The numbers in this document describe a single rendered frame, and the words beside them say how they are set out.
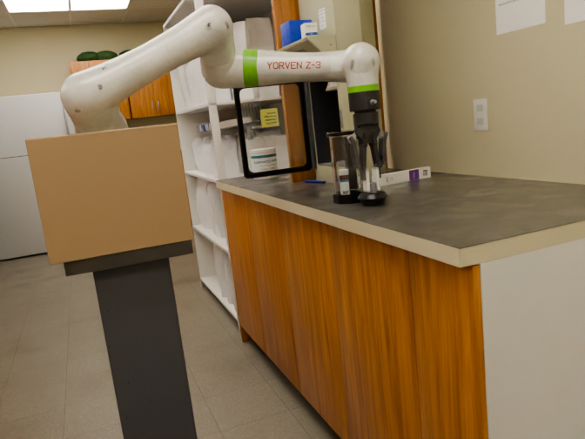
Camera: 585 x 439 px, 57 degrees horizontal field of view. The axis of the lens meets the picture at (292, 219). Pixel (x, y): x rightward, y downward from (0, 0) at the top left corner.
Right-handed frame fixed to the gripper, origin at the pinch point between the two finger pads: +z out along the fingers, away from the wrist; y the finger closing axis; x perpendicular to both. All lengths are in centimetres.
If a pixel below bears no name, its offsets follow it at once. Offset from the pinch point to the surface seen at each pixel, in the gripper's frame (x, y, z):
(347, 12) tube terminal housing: 44, 21, -57
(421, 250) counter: -47, -15, 10
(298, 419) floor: 52, -15, 102
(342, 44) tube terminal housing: 44, 18, -45
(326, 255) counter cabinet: 11.6, -12.0, 23.7
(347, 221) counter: -11.9, -15.1, 8.7
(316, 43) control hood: 44, 7, -46
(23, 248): 534, -154, 91
